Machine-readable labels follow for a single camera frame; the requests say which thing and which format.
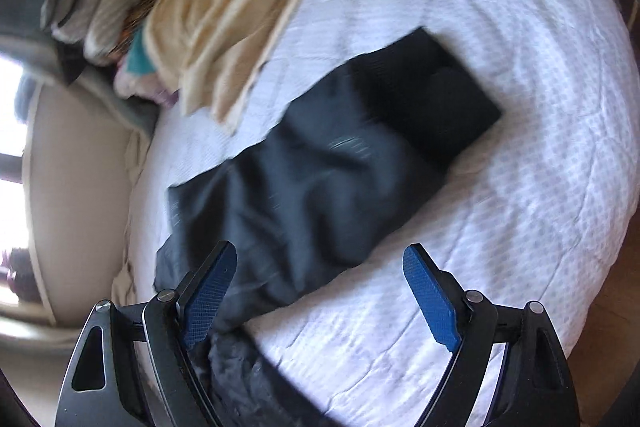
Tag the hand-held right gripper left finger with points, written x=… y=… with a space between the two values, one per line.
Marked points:
x=210 y=292

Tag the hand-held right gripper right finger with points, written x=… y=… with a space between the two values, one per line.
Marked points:
x=432 y=302

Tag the black jacket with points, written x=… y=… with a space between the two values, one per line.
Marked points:
x=320 y=177

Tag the beige bed sheet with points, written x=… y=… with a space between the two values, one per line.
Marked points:
x=125 y=284

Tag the white patterned bed quilt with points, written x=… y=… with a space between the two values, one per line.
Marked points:
x=500 y=217

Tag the dark windowsill object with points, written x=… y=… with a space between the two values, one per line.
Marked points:
x=12 y=274

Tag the colourful floral blanket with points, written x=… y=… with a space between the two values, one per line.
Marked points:
x=137 y=67

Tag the window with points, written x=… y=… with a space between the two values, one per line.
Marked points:
x=12 y=132

